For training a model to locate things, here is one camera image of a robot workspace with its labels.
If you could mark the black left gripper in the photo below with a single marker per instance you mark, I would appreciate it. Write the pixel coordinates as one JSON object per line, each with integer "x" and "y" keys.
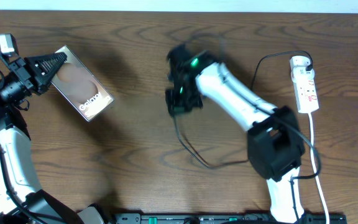
{"x": 29, "y": 74}

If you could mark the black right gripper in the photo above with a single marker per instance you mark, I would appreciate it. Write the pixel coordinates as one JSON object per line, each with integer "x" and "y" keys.
{"x": 176, "y": 106}

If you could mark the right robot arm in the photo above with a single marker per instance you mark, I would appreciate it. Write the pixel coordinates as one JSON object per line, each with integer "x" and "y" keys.
{"x": 274, "y": 146}

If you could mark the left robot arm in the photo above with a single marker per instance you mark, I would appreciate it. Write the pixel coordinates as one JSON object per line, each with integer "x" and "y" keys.
{"x": 22, "y": 199}

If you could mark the white USB charger adapter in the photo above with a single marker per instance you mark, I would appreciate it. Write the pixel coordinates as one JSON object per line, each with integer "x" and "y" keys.
{"x": 300, "y": 63}

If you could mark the white power strip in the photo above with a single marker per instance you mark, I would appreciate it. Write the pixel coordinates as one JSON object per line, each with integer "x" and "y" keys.
{"x": 305, "y": 90}

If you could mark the black mounting rail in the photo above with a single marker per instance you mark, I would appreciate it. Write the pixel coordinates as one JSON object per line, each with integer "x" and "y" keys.
{"x": 136, "y": 218}

